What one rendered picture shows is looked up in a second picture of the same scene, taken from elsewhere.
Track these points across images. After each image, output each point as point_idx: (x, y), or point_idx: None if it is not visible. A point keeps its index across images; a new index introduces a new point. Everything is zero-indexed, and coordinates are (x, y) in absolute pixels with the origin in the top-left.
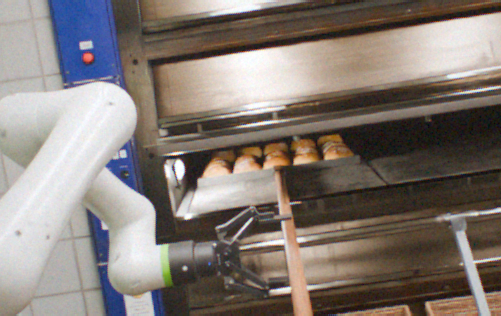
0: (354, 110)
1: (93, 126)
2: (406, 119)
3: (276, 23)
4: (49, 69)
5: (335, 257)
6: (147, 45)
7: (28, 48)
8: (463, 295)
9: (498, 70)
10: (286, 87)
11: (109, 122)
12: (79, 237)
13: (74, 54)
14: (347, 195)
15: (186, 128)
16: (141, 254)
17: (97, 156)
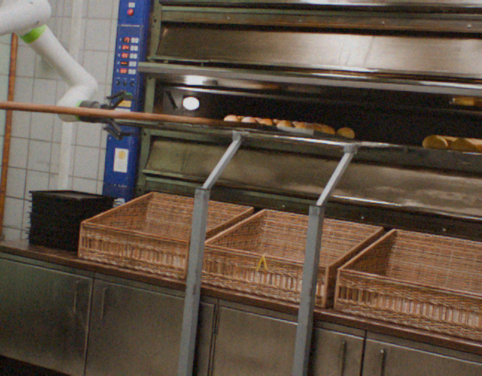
0: (236, 69)
1: (16, 8)
2: (296, 94)
3: (228, 13)
4: (115, 16)
5: (226, 167)
6: (163, 12)
7: (109, 1)
8: None
9: (333, 68)
10: (224, 53)
11: (24, 10)
12: None
13: (125, 9)
14: (242, 129)
15: None
16: (70, 99)
17: (10, 20)
